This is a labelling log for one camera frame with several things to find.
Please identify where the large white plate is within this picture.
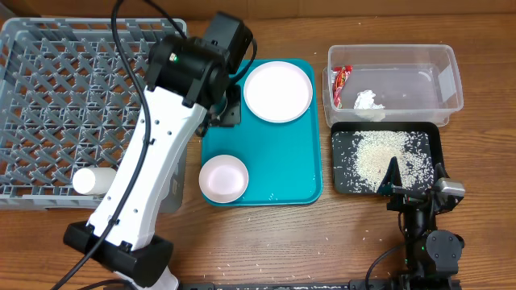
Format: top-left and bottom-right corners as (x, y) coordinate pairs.
(243, 61), (313, 123)

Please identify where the red snack wrapper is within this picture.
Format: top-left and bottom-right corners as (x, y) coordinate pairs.
(332, 65), (353, 109)

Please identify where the teal serving tray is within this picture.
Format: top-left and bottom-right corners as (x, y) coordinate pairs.
(202, 59), (323, 206)

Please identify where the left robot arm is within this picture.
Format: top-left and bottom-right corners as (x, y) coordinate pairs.
(54, 32), (257, 289)

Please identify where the white cup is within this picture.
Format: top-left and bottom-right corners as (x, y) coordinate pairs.
(72, 168), (116, 195)

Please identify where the small pink-white plate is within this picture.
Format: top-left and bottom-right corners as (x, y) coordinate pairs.
(198, 155), (249, 204)

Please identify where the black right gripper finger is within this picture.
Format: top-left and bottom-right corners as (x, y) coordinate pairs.
(377, 157), (402, 196)
(433, 163), (449, 189)

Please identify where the white tissue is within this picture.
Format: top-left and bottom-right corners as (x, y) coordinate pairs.
(354, 89), (385, 110)

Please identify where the clear plastic waste bin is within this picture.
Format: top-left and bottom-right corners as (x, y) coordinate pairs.
(322, 44), (464, 126)

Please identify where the black waste tray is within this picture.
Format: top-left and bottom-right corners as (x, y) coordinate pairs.
(331, 122), (444, 195)

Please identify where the grey dish rack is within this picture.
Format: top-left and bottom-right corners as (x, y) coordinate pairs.
(1, 18), (186, 210)

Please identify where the pile of rice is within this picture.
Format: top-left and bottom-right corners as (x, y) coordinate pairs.
(331, 130), (434, 194)

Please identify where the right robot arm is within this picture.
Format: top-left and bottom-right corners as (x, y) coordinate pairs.
(364, 157), (465, 290)

